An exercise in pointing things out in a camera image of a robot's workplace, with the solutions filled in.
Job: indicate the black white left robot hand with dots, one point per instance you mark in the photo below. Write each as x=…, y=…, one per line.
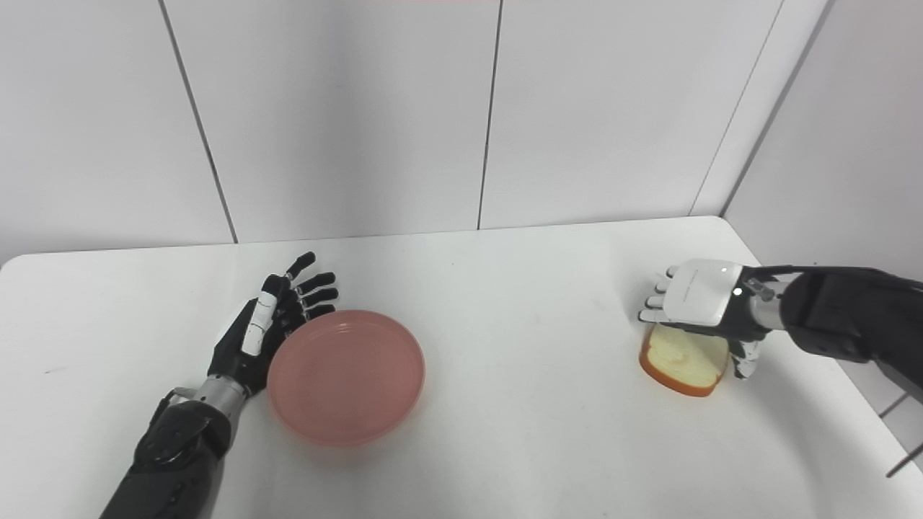
x=234, y=357

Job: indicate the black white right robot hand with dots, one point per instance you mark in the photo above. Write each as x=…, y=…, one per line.
x=699, y=292

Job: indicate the slice of bread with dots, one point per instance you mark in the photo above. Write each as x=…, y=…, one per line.
x=685, y=364

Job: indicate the pink round plate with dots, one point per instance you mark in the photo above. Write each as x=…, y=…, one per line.
x=346, y=378

